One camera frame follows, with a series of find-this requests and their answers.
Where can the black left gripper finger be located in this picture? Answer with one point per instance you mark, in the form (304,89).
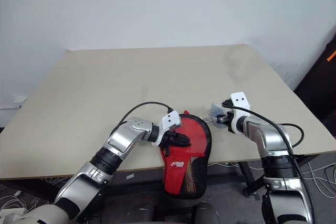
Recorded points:
(182,143)
(182,137)

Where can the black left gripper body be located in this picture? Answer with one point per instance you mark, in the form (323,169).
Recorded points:
(169,140)

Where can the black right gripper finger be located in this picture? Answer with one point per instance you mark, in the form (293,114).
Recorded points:
(221,117)
(222,121)

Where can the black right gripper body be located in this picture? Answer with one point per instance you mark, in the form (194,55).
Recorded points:
(229,113)

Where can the red round object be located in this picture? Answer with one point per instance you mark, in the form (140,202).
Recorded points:
(194,132)

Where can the clear black-trimmed zip pouch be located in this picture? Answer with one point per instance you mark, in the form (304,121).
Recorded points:
(194,171)

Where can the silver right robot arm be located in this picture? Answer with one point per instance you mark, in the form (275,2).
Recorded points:
(273,140)

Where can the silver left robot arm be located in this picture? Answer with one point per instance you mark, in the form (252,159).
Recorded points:
(123,140)

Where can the black bag with orange tag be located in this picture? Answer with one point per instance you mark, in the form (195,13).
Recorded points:
(320,82)

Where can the white table edge label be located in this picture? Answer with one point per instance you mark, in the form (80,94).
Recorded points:
(130,177)

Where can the dark grey rounded shape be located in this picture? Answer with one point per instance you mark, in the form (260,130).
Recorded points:
(207,213)

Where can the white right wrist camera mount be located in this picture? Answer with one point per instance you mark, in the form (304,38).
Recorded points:
(240,99)

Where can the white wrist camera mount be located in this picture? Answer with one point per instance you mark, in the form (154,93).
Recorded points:
(170,120)
(240,99)

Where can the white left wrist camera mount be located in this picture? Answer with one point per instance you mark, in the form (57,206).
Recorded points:
(170,120)

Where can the black table leg frame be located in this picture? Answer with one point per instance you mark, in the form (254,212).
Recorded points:
(249,179)

